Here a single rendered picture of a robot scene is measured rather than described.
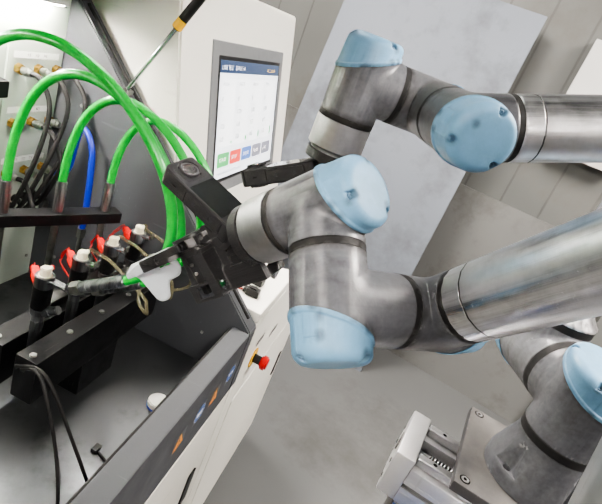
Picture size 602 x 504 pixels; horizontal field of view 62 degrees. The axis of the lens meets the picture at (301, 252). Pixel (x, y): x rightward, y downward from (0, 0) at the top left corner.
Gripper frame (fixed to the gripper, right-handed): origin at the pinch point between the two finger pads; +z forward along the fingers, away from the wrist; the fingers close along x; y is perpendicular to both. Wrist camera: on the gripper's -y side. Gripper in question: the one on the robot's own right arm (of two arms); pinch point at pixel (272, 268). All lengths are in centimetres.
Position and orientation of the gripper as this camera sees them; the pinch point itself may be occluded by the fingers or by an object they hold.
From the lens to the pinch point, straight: 76.8
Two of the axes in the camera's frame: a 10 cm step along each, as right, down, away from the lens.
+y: 9.0, 4.2, -1.4
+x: 2.8, -3.0, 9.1
